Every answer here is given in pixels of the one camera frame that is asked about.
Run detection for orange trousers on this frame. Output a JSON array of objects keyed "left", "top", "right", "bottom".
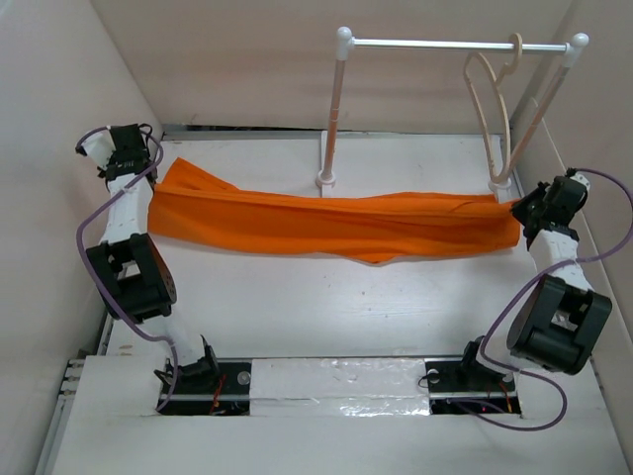
[{"left": 148, "top": 158, "right": 520, "bottom": 264}]

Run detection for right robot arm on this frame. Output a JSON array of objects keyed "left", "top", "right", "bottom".
[{"left": 506, "top": 172, "right": 612, "bottom": 375}]

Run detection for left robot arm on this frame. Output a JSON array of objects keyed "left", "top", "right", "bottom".
[{"left": 76, "top": 124, "right": 221, "bottom": 393}]

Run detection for white clothes rack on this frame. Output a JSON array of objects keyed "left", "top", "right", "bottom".
[{"left": 315, "top": 25, "right": 589, "bottom": 199}]

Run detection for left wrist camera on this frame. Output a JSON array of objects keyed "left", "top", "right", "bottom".
[{"left": 75, "top": 126, "right": 115, "bottom": 170}]

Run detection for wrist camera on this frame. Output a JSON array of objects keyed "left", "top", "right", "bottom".
[
  {"left": 75, "top": 126, "right": 115, "bottom": 170},
  {"left": 566, "top": 168, "right": 590, "bottom": 191}
]

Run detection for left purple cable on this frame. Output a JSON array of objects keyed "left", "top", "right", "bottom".
[{"left": 73, "top": 126, "right": 179, "bottom": 412}]

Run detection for purple cable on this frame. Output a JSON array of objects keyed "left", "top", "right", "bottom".
[
  {"left": 454, "top": 167, "right": 633, "bottom": 431},
  {"left": 73, "top": 126, "right": 179, "bottom": 412}
]

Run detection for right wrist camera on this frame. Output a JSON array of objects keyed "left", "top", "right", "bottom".
[{"left": 566, "top": 168, "right": 590, "bottom": 191}]

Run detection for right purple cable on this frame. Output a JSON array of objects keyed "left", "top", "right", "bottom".
[{"left": 454, "top": 167, "right": 633, "bottom": 431}]

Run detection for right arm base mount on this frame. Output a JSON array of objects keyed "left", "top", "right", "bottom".
[{"left": 417, "top": 336, "right": 522, "bottom": 416}]

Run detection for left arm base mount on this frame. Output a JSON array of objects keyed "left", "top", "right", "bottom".
[{"left": 154, "top": 337, "right": 252, "bottom": 417}]

